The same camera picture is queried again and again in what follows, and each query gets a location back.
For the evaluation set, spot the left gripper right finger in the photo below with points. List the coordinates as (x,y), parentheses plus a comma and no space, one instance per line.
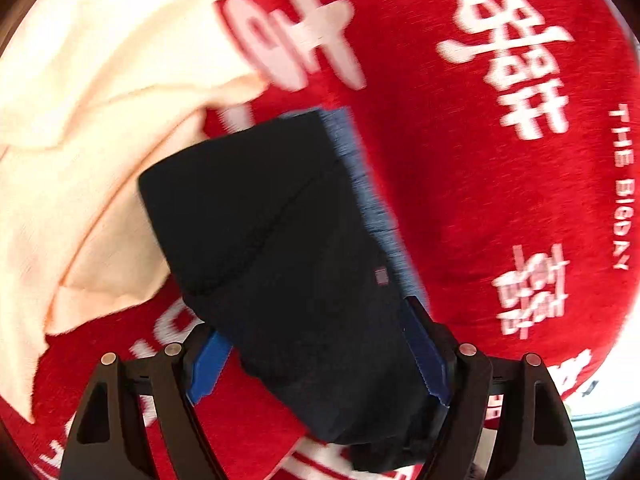
(535,439)

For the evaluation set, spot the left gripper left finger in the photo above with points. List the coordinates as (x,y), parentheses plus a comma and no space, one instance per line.
(108,437)

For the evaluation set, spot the black pants with blue trim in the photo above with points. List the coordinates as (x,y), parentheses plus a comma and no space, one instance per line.
(277,239)

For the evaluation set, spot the red blanket with white characters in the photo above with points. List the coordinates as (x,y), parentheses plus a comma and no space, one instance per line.
(502,137)

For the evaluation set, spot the cream folded cloth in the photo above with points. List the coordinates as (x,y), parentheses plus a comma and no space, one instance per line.
(93,92)

